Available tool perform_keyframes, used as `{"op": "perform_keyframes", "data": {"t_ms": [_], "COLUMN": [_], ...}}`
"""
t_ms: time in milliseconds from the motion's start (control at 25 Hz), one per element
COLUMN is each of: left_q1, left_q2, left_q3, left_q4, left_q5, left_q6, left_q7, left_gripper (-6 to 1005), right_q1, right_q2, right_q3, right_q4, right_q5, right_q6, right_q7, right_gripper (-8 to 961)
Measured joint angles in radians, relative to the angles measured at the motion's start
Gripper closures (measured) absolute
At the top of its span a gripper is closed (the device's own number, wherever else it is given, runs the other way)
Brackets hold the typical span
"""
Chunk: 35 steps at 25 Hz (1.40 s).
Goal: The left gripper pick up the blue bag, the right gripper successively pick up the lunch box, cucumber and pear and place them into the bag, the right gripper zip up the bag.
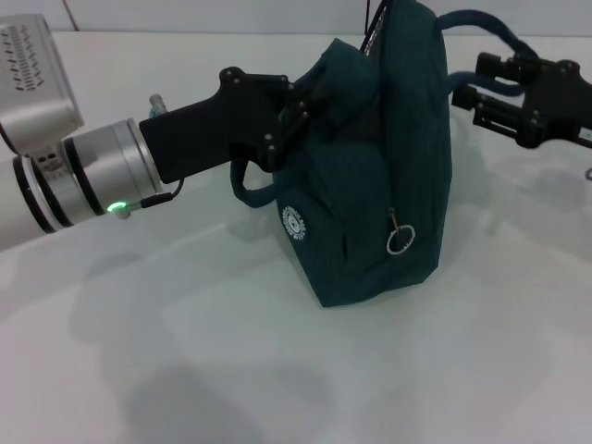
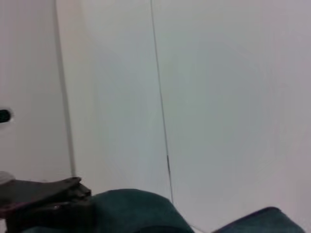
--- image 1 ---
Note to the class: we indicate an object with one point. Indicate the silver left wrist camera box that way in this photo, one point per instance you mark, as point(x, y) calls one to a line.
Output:
point(32, 83)

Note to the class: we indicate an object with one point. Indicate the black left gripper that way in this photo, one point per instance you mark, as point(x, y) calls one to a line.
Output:
point(208, 134)

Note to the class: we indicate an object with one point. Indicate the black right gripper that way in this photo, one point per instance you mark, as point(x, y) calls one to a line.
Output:
point(562, 106)

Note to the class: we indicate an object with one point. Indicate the dark teal fabric lunch bag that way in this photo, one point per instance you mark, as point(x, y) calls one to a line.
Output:
point(379, 185)

